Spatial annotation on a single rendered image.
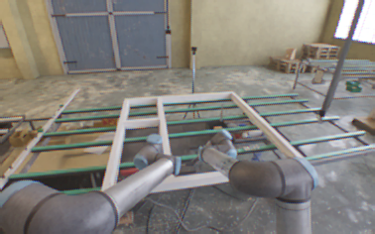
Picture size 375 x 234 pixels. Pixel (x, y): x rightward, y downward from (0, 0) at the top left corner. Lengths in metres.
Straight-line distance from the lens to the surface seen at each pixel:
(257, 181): 0.63
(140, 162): 0.95
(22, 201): 0.53
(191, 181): 1.31
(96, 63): 7.79
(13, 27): 8.22
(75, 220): 0.47
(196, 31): 7.24
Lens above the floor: 1.90
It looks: 29 degrees down
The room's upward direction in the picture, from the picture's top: straight up
